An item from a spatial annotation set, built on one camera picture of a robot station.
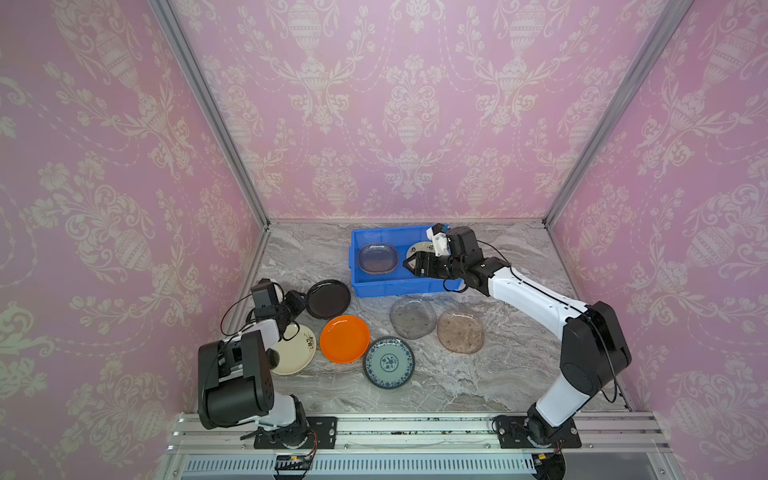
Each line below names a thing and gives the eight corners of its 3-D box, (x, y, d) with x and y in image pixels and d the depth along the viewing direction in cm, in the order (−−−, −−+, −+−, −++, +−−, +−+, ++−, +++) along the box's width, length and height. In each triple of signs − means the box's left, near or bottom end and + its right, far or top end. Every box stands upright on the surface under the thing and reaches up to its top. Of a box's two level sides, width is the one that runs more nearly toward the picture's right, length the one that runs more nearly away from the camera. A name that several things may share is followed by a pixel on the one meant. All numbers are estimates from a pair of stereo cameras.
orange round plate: (317, 363, 87) (316, 360, 86) (324, 317, 97) (323, 314, 95) (369, 363, 87) (368, 360, 86) (371, 317, 97) (370, 314, 95)
